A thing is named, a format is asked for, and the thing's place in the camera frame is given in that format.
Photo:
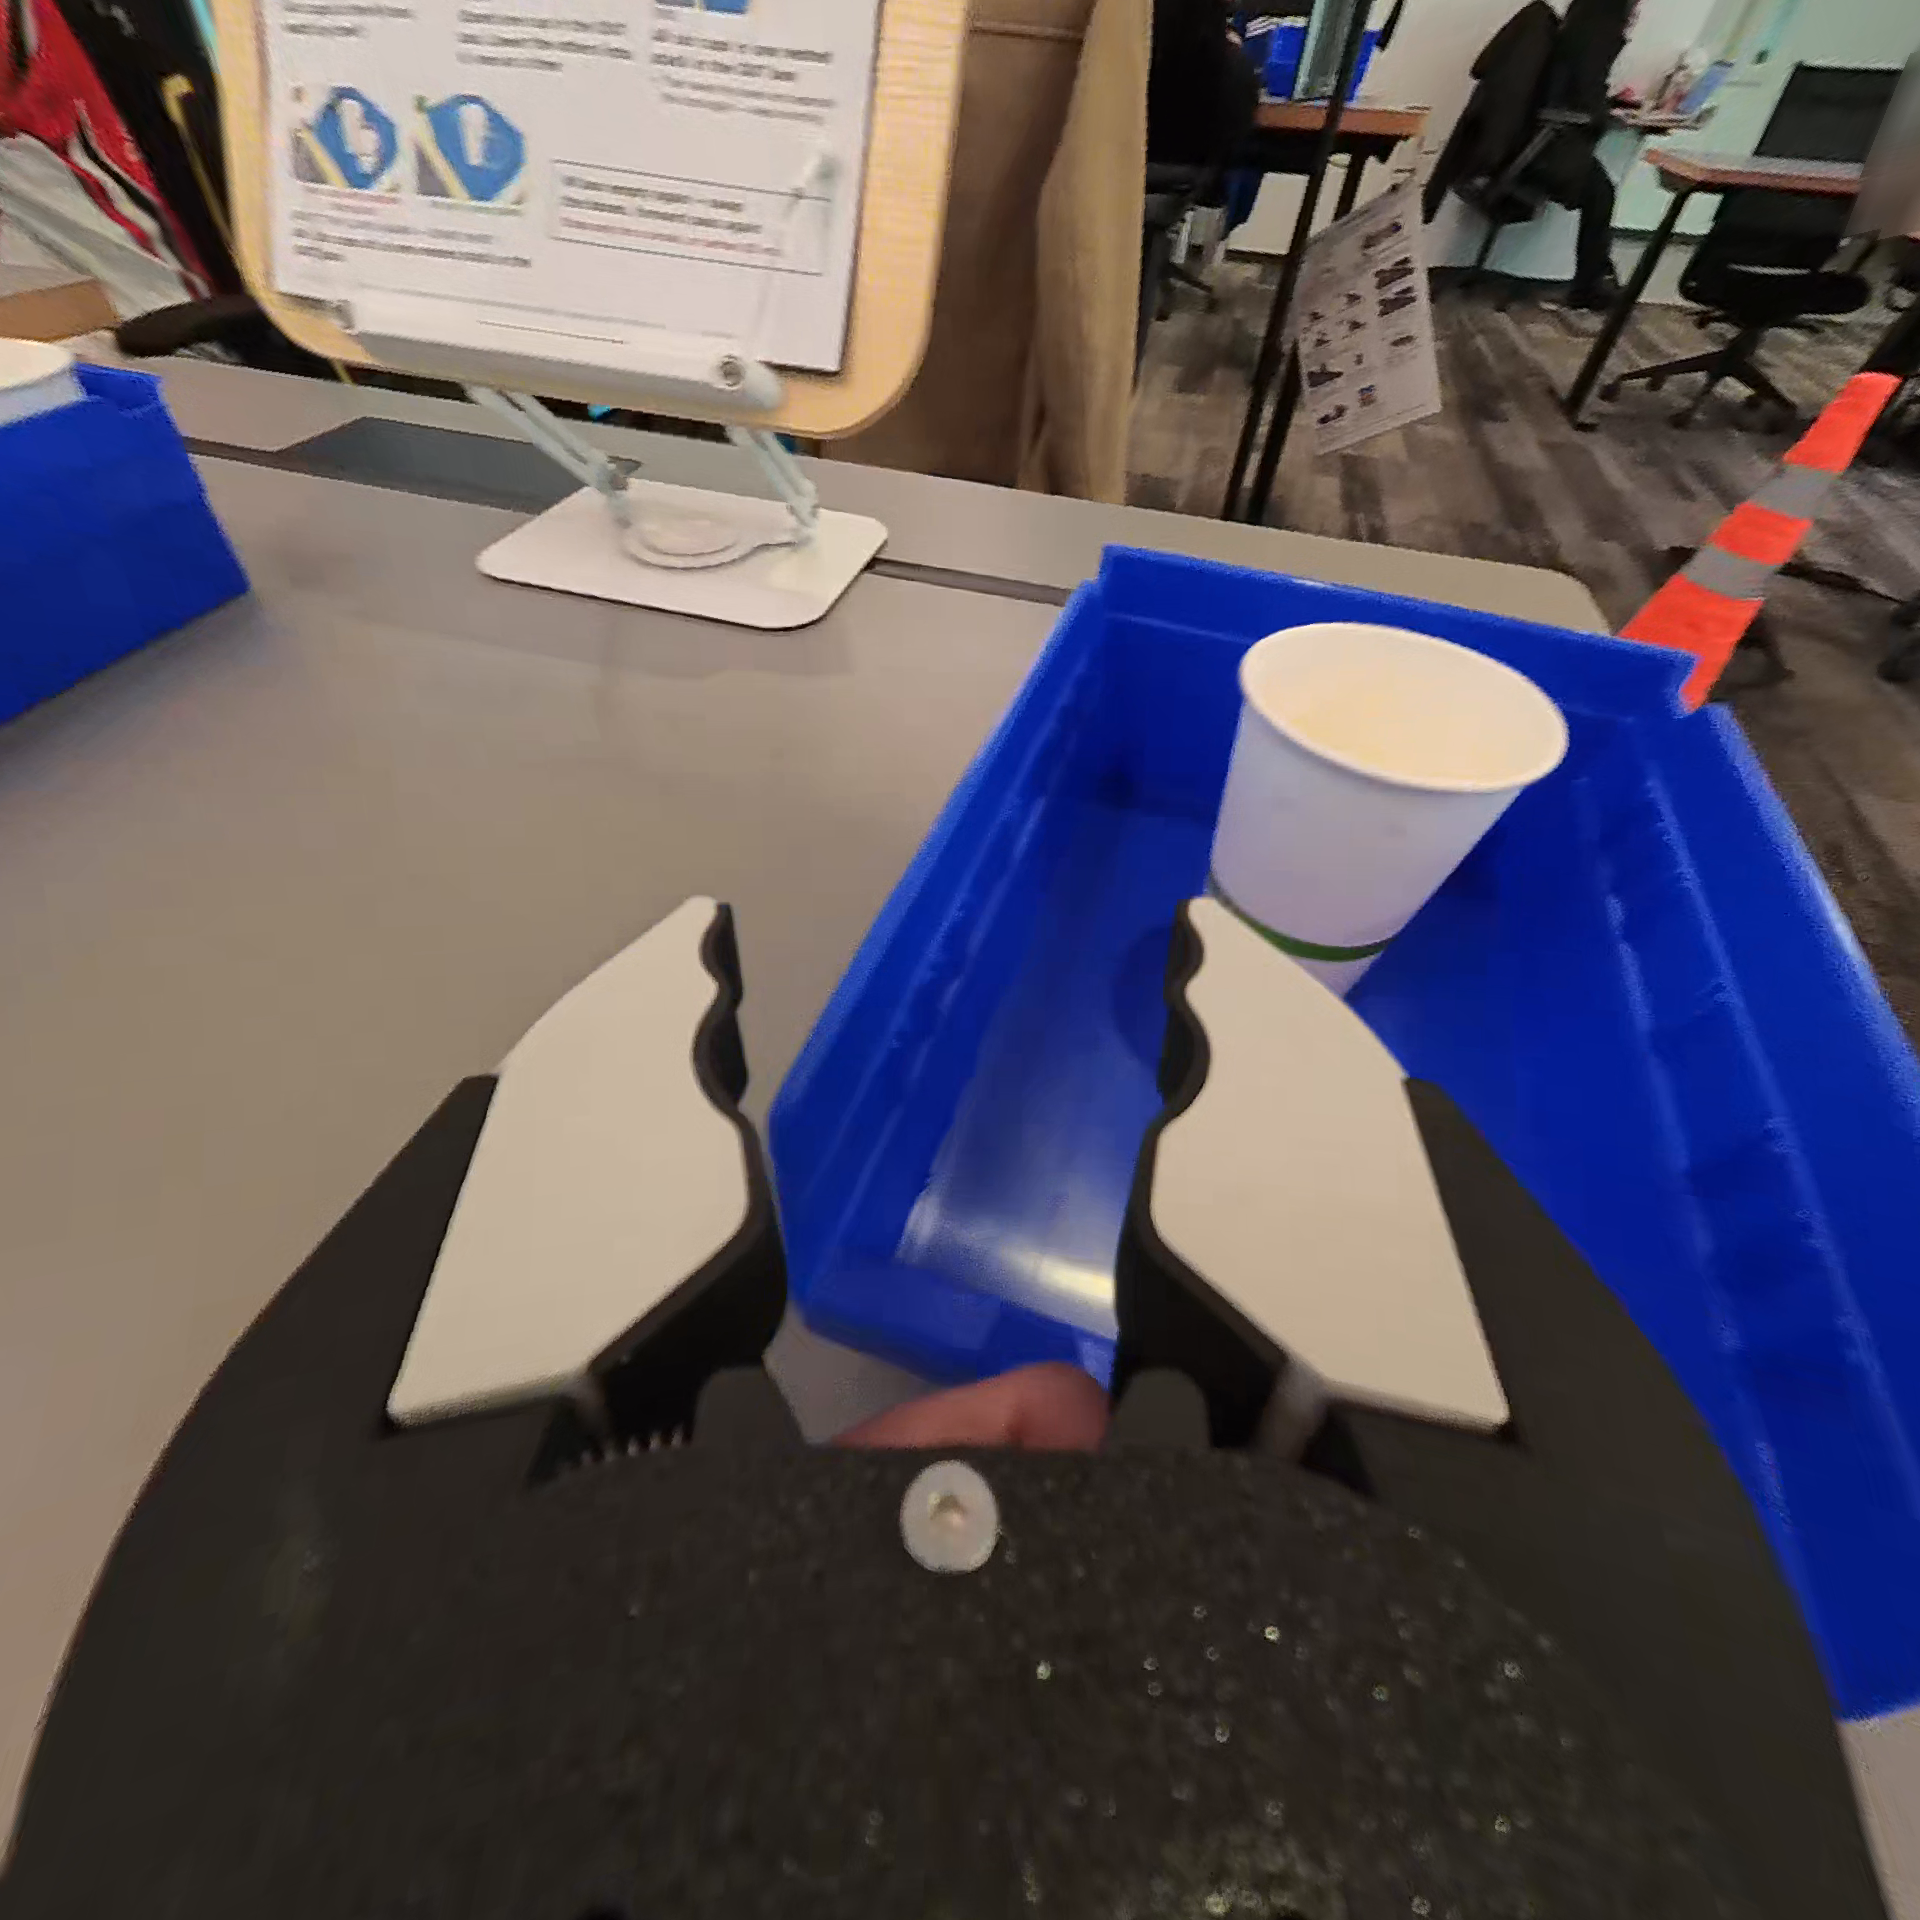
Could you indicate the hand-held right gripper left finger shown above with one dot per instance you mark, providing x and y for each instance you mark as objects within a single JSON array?
[{"x": 599, "y": 1201}]

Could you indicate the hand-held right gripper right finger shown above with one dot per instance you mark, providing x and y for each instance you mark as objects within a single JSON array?
[{"x": 1305, "y": 1201}]

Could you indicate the white paper cup green band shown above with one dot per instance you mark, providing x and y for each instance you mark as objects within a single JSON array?
[{"x": 1349, "y": 840}]

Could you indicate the blue plastic bin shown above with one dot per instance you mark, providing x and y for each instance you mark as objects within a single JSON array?
[
  {"x": 1680, "y": 1125},
  {"x": 106, "y": 556},
  {"x": 1320, "y": 60}
]

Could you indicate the set of white paper cups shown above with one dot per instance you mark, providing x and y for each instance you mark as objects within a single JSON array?
[{"x": 30, "y": 375}]

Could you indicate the person's right hand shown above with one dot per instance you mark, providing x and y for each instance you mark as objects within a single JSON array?
[{"x": 991, "y": 1413}]

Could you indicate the orange traffic cone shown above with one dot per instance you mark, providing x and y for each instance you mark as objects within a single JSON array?
[{"x": 1757, "y": 540}]

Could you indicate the printed poster sign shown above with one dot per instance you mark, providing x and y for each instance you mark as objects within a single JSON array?
[{"x": 1371, "y": 330}]

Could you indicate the tan cardboard box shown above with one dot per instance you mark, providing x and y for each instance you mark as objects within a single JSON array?
[{"x": 1049, "y": 301}]

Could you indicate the wooden document board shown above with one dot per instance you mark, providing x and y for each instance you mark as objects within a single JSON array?
[{"x": 915, "y": 225}]

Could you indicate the grey table with wooden edge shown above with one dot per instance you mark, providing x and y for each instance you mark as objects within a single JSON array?
[{"x": 53, "y": 306}]

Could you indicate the black office chair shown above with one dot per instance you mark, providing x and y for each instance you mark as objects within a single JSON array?
[
  {"x": 1499, "y": 135},
  {"x": 1785, "y": 254}
]

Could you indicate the dark desk wooden top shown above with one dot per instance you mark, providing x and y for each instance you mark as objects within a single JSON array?
[
  {"x": 1336, "y": 118},
  {"x": 1757, "y": 168}
]

